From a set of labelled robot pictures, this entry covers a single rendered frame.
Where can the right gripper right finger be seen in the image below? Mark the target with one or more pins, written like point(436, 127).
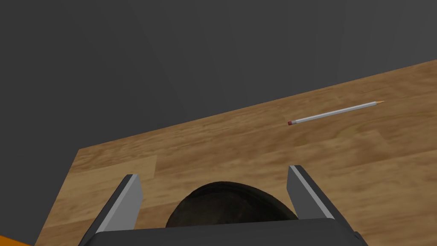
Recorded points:
point(309, 201)

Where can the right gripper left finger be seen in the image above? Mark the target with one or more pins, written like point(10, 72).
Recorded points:
point(123, 208)

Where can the dark brown round object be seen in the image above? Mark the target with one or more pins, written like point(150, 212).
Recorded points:
point(228, 205)

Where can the wooden table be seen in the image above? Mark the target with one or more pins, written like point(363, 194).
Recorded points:
point(239, 150)

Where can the grey pencil with red eraser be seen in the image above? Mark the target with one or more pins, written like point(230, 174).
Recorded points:
point(336, 112)

